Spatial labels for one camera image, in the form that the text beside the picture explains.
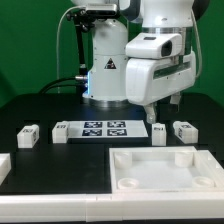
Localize white left fence piece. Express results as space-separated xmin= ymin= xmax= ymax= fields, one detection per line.
xmin=0 ymin=153 xmax=11 ymax=185

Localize white front fence rail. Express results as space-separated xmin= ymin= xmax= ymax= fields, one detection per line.
xmin=0 ymin=192 xmax=224 ymax=223

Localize paper sheet with tags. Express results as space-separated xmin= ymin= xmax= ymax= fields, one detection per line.
xmin=68 ymin=120 xmax=148 ymax=138

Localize black cables at base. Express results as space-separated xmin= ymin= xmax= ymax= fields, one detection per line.
xmin=38 ymin=75 xmax=90 ymax=95

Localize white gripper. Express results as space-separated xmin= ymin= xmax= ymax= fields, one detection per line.
xmin=126 ymin=33 xmax=196 ymax=124

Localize black camera stand pole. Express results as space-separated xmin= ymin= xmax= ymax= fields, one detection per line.
xmin=66 ymin=9 xmax=94 ymax=75

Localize grey cable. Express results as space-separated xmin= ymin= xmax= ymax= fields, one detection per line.
xmin=55 ymin=4 xmax=88 ymax=94

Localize black camera on stand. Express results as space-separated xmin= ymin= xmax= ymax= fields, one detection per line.
xmin=85 ymin=4 xmax=119 ymax=19

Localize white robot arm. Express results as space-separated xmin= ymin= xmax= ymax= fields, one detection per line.
xmin=71 ymin=0 xmax=210 ymax=123

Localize white square tabletop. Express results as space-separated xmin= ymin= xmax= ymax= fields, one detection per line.
xmin=109 ymin=146 xmax=224 ymax=193

